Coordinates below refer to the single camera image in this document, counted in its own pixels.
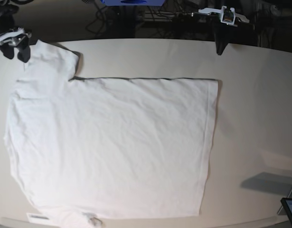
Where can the gripper with bracket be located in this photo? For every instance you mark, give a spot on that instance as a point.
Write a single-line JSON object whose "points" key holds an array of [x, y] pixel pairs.
{"points": [[18, 37], [222, 33]]}

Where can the white T-shirt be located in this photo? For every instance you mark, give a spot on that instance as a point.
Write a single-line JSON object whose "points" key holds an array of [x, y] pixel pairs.
{"points": [[82, 150]]}

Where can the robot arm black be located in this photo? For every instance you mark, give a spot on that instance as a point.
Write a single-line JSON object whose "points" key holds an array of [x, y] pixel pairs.
{"points": [[7, 9]]}

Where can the blue box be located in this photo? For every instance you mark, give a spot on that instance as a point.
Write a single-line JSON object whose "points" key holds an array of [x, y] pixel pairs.
{"points": [[133, 2]]}

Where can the white label strip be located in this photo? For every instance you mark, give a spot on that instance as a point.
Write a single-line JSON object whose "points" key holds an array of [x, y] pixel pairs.
{"points": [[39, 219]]}

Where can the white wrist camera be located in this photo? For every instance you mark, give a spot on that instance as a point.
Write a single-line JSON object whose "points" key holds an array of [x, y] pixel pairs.
{"points": [[228, 16]]}

